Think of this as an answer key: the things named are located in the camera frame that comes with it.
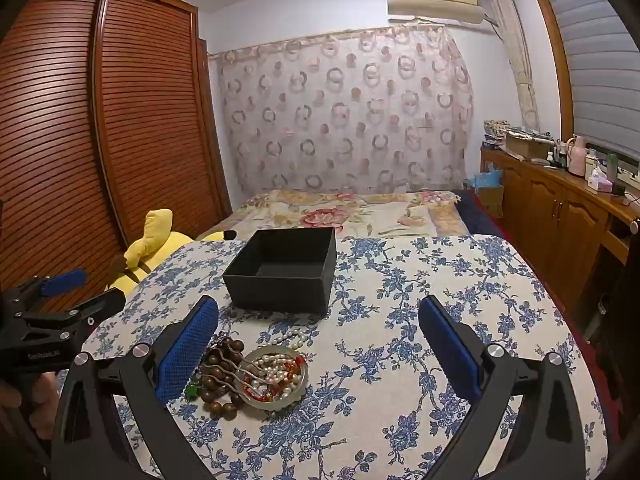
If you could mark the person's left hand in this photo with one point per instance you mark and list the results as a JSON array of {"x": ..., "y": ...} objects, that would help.
[{"x": 45, "y": 390}]

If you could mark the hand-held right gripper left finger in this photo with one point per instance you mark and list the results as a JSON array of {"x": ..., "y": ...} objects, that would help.
[{"x": 186, "y": 347}]

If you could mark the cardboard box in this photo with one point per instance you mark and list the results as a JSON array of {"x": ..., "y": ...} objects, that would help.
[{"x": 525, "y": 146}]

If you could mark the white jar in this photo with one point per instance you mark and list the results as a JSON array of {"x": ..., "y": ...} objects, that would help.
[{"x": 592, "y": 166}]

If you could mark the stack of patterned cloths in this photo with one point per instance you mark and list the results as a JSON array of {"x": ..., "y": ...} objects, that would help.
[{"x": 500, "y": 130}]

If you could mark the beige tied curtain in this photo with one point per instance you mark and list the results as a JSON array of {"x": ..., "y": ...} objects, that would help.
[{"x": 515, "y": 55}]

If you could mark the box with blue paper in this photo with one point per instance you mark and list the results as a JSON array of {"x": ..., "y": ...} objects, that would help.
[{"x": 487, "y": 190}]

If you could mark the yellow plush toy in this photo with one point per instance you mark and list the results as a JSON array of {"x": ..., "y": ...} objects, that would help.
[{"x": 150, "y": 245}]

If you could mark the silver wavy hairpin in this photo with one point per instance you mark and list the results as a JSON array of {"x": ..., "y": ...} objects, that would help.
[{"x": 235, "y": 374}]

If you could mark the wooden sideboard cabinet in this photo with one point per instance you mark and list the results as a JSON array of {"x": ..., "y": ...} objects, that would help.
[{"x": 545, "y": 210}]

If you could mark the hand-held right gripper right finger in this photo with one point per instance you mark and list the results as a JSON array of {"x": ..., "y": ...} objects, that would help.
[{"x": 450, "y": 352}]

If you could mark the brown slatted wardrobe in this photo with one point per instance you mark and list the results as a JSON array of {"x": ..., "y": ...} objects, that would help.
[{"x": 125, "y": 125}]

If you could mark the black storage box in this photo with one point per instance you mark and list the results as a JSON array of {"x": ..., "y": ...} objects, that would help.
[{"x": 280, "y": 280}]

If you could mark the green jade ornament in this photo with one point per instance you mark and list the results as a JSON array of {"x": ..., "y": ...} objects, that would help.
[{"x": 191, "y": 391}]

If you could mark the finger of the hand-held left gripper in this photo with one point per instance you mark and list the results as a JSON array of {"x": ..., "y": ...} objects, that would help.
[
  {"x": 102, "y": 304},
  {"x": 62, "y": 281}
]

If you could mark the blue floral tablecloth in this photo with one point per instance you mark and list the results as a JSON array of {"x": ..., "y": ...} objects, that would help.
[{"x": 380, "y": 310}]

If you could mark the pink tissue pack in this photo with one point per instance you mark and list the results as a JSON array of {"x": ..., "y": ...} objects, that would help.
[{"x": 599, "y": 181}]

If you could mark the grey window blind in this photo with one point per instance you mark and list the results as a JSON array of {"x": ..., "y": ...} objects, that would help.
[{"x": 595, "y": 60}]

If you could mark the pink thermos jug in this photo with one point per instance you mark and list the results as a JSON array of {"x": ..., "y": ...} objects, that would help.
[{"x": 578, "y": 157}]

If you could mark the dark blue bed sheet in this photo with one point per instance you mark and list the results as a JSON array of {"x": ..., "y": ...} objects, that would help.
[{"x": 477, "y": 210}]

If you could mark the green bottle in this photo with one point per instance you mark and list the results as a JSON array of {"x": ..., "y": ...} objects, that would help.
[{"x": 612, "y": 166}]

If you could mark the floral bed blanket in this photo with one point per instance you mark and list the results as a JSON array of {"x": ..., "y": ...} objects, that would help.
[{"x": 320, "y": 217}]

